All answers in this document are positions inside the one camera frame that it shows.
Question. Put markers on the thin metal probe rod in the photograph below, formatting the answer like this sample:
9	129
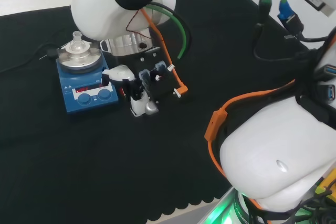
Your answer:
43	57

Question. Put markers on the black bench cloth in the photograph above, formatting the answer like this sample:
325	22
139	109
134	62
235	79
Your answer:
78	169

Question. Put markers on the heater with blue base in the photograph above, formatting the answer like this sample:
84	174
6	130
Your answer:
78	104

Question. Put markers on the clear round-bottom glass flask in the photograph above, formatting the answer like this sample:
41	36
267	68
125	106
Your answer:
76	41

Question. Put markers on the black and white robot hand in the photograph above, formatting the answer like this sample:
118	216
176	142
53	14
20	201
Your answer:
157	82

